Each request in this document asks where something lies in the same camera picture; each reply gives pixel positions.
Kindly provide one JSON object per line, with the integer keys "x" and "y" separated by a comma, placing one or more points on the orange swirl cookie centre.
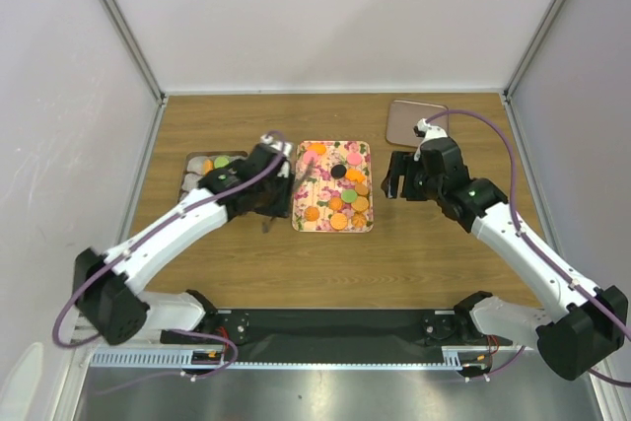
{"x": 335, "y": 203}

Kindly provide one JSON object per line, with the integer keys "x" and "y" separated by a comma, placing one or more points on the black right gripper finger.
{"x": 412, "y": 173}
{"x": 396, "y": 170}

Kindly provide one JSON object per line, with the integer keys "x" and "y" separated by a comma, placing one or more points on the orange swirl cookie left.
{"x": 311, "y": 214}

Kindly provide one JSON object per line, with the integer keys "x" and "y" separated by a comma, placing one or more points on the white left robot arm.
{"x": 109, "y": 289}

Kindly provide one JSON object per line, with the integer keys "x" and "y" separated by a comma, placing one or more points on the dotted biscuit bottom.
{"x": 338, "y": 221}

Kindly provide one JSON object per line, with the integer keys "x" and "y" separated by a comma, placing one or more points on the orange fish shaped cookie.
{"x": 355, "y": 175}

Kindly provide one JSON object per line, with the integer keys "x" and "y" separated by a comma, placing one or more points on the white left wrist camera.
{"x": 278, "y": 143}

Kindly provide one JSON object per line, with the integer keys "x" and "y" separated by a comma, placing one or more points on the dotted biscuit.
{"x": 360, "y": 204}
{"x": 338, "y": 221}

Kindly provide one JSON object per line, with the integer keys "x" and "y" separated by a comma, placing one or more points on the brown cookie tin box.
{"x": 198, "y": 164}

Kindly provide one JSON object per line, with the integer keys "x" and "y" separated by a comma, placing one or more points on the orange round cookie top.
{"x": 207, "y": 167}

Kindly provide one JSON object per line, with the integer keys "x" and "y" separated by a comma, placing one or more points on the black sandwich cookie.
{"x": 338, "y": 171}

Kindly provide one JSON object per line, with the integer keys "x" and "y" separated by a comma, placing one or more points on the brown tin lid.
{"x": 403, "y": 116}

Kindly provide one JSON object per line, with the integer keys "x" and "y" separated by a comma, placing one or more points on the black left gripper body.
{"x": 275, "y": 197}

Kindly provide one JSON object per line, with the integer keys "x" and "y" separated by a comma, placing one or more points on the pink cookie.
{"x": 310, "y": 156}
{"x": 354, "y": 159}

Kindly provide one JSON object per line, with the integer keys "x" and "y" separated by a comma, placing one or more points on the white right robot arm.
{"x": 578, "y": 323}

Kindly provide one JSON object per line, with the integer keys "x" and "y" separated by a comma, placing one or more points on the metal serving tongs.
{"x": 301, "y": 179}

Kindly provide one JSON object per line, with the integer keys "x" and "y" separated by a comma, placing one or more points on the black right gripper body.
{"x": 435, "y": 187}

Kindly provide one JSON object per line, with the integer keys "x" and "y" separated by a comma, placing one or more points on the orange flower cookie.
{"x": 358, "y": 220}

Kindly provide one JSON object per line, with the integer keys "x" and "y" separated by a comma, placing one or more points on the green cookie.
{"x": 221, "y": 161}
{"x": 348, "y": 195}

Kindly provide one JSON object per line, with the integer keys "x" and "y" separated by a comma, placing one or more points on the plain brown round cookie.
{"x": 362, "y": 189}

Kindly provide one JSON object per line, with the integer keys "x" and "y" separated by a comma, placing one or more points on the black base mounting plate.
{"x": 356, "y": 329}

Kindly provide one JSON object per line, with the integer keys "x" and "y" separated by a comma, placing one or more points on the orange swirl cookie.
{"x": 335, "y": 203}
{"x": 311, "y": 214}

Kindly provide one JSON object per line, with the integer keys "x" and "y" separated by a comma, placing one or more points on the pink cookie left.
{"x": 310, "y": 156}

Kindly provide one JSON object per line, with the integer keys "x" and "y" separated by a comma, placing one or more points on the dotted biscuit right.
{"x": 360, "y": 204}

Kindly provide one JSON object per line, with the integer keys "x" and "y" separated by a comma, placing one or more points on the floral serving tray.
{"x": 321, "y": 186}

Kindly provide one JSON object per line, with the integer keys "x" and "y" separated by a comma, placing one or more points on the aluminium cable duct rail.
{"x": 199, "y": 361}

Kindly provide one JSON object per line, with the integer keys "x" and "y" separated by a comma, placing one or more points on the pink cookie right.
{"x": 354, "y": 159}

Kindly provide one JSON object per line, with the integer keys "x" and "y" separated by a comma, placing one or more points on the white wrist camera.
{"x": 278, "y": 143}
{"x": 427, "y": 132}

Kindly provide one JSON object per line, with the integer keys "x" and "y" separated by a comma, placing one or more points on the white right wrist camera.
{"x": 427, "y": 132}

